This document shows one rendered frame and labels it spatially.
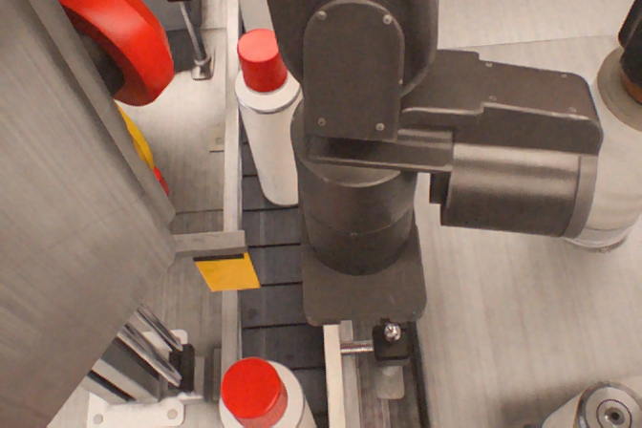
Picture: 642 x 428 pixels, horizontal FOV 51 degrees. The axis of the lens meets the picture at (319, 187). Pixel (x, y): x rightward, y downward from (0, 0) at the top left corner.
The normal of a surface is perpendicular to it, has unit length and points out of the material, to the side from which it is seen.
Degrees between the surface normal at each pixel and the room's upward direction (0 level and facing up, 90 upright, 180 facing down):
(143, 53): 68
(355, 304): 1
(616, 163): 91
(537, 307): 0
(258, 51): 3
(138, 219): 90
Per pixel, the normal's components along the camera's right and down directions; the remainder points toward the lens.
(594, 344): -0.06, -0.48
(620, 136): -0.66, 0.68
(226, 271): 0.05, 0.87
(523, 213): -0.15, 0.63
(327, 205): -0.49, 0.78
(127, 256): 0.85, 0.44
